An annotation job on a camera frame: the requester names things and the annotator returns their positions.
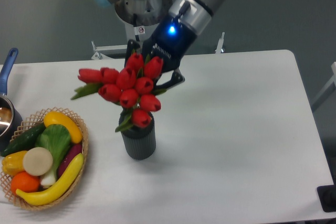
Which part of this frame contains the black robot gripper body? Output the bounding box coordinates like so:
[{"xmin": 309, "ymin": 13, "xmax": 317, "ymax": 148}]
[{"xmin": 142, "ymin": 16, "xmax": 197, "ymax": 72}]

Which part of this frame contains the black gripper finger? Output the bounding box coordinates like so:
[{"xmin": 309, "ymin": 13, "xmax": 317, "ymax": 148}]
[
  {"xmin": 124, "ymin": 39, "xmax": 141, "ymax": 65},
  {"xmin": 154, "ymin": 68, "xmax": 185, "ymax": 90}
]

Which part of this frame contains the red tulip bouquet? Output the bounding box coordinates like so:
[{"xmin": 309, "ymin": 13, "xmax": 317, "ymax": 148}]
[{"xmin": 71, "ymin": 52, "xmax": 165, "ymax": 132}]

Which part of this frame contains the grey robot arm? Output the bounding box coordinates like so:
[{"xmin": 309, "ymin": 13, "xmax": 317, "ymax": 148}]
[{"xmin": 95, "ymin": 0, "xmax": 224, "ymax": 90}]

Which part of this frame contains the dark grey ribbed vase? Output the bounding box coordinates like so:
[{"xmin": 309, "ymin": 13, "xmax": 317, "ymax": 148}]
[{"xmin": 121, "ymin": 112, "xmax": 156, "ymax": 160}]

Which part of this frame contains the yellow squash upper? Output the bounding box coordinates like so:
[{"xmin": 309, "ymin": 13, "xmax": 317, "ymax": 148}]
[{"xmin": 44, "ymin": 111, "xmax": 82, "ymax": 144}]

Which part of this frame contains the purple sweet potato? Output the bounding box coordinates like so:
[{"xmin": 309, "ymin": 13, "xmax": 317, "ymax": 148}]
[{"xmin": 57, "ymin": 144, "xmax": 82, "ymax": 178}]

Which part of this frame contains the woven wicker basket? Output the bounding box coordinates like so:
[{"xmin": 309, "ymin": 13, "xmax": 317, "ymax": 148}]
[{"xmin": 1, "ymin": 108, "xmax": 88, "ymax": 210}]

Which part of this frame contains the green bok choy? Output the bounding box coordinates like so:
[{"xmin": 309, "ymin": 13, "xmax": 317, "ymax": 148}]
[{"xmin": 35, "ymin": 124, "xmax": 71, "ymax": 189}]

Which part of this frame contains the green cucumber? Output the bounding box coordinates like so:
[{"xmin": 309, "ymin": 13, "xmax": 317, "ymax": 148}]
[{"xmin": 1, "ymin": 123, "xmax": 46, "ymax": 157}]

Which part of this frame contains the beige round radish slice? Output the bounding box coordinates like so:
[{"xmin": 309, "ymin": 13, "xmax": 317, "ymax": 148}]
[{"xmin": 23, "ymin": 147, "xmax": 53, "ymax": 176}]

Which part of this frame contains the yellow banana squash lower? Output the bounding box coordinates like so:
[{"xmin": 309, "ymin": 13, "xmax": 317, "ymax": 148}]
[{"xmin": 16, "ymin": 153, "xmax": 84, "ymax": 206}]

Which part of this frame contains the yellow bell pepper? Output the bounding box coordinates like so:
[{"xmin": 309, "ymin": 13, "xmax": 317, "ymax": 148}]
[{"xmin": 2, "ymin": 151, "xmax": 28, "ymax": 176}]

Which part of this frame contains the orange fruit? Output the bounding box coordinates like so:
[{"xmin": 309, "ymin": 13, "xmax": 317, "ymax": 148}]
[{"xmin": 10, "ymin": 172, "xmax": 40, "ymax": 195}]

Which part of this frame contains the black device at table edge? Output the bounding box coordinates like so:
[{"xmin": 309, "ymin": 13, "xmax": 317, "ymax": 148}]
[{"xmin": 317, "ymin": 185, "xmax": 335, "ymax": 212}]

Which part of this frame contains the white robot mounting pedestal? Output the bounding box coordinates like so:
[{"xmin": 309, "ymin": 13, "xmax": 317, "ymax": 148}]
[{"xmin": 90, "ymin": 0, "xmax": 226, "ymax": 61}]

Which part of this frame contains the blue handled saucepan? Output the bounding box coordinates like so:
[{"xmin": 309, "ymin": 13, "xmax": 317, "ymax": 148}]
[{"xmin": 1, "ymin": 48, "xmax": 22, "ymax": 151}]

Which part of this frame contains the white frame at right edge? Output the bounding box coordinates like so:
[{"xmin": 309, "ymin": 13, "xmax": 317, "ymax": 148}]
[{"xmin": 311, "ymin": 62, "xmax": 335, "ymax": 113}]

